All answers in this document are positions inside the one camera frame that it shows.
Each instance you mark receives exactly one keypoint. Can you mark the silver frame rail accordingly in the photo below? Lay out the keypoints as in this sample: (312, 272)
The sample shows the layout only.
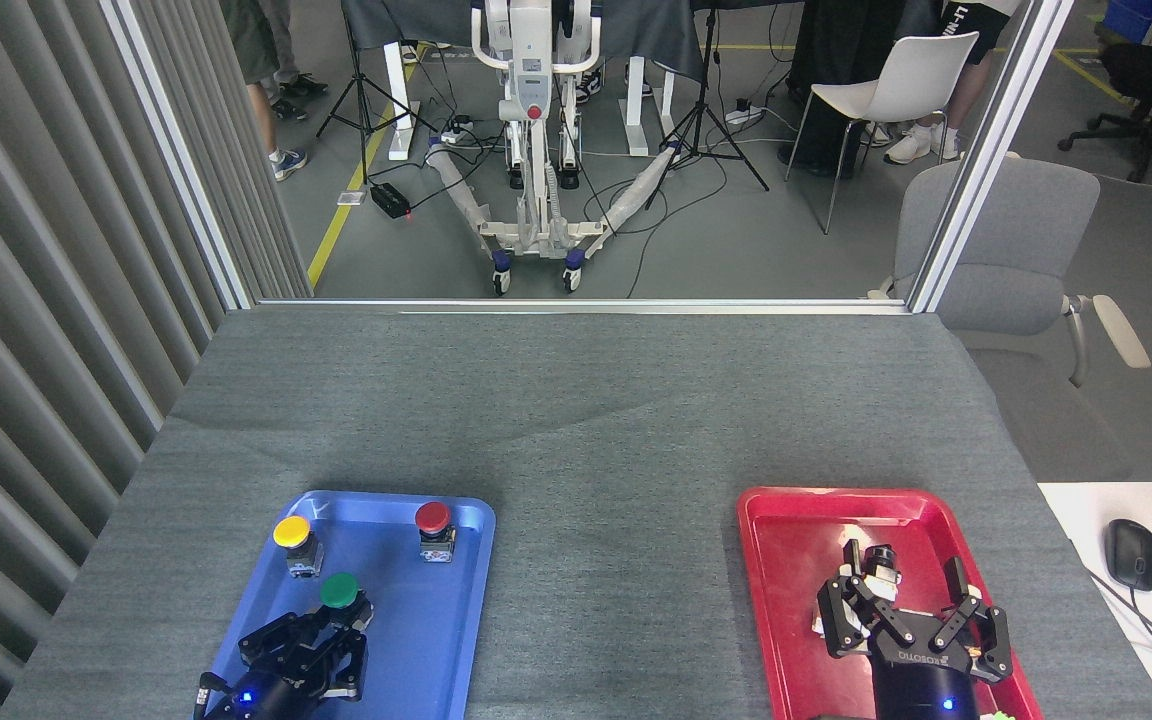
(576, 305)

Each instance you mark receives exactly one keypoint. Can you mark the grey office chair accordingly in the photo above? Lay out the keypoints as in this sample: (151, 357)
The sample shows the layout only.
(1006, 260)

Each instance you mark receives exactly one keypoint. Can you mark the silver frame post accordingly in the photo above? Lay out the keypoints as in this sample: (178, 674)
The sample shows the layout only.
(986, 150)
(176, 150)

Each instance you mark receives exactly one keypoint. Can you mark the small green item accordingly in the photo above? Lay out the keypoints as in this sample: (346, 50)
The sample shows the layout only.
(1001, 716)

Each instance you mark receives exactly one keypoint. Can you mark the blue plastic tray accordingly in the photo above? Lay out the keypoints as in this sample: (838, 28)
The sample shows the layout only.
(416, 620)

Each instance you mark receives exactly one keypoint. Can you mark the white power strip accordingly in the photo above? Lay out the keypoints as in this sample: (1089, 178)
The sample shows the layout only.
(744, 114)

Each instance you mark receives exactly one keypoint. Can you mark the black draped cloth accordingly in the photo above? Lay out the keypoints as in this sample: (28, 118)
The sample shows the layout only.
(836, 70)

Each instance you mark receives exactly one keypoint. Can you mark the red push button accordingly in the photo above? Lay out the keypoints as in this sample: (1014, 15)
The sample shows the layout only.
(433, 520)

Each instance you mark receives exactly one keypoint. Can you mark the black computer mouse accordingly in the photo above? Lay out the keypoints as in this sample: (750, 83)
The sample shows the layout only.
(1134, 555)

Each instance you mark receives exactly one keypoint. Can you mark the dark grey draped cloth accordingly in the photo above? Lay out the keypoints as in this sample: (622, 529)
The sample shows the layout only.
(656, 30)

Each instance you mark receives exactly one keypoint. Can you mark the black office chair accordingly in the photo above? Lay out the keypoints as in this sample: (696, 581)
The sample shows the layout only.
(1151, 80)

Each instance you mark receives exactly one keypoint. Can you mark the black power box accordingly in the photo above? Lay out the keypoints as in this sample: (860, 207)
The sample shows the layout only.
(390, 200)

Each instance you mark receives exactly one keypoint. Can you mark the yellow push button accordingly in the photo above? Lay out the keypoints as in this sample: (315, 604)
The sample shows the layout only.
(292, 533)

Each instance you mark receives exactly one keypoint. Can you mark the red plastic tray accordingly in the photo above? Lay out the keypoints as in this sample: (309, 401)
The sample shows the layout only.
(786, 580)

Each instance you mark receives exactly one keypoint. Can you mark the white desk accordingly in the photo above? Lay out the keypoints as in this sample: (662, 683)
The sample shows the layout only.
(1096, 510)

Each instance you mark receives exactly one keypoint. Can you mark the black knob switch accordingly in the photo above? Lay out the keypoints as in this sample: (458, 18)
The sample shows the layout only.
(882, 572)

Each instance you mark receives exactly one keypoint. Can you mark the grey ribbed panel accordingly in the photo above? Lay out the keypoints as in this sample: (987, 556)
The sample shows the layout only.
(26, 300)

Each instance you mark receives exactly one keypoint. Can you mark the green push button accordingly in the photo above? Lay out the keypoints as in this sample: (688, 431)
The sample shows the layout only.
(339, 592)

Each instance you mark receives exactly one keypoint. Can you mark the blue bin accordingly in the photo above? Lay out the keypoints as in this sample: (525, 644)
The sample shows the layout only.
(1131, 18)

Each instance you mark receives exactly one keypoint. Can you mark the black tripod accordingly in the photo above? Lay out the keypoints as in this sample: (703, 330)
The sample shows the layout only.
(364, 95)
(704, 110)

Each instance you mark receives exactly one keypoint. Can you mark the person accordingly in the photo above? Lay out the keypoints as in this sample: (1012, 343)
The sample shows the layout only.
(966, 90)
(254, 45)
(288, 50)

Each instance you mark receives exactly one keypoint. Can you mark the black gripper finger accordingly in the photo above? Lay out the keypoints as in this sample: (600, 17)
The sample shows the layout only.
(281, 640)
(981, 635)
(346, 660)
(854, 612)

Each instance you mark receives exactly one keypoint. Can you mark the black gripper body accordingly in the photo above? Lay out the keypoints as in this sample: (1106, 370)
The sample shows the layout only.
(926, 685)
(281, 695)

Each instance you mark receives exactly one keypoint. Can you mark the white plastic chair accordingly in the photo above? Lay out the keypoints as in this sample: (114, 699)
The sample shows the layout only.
(911, 80)

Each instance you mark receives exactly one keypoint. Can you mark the white table leg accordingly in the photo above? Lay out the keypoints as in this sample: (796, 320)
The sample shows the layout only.
(399, 110)
(638, 110)

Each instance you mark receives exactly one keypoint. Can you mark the white wheeled stand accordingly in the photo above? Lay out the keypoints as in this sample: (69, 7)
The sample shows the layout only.
(533, 110)

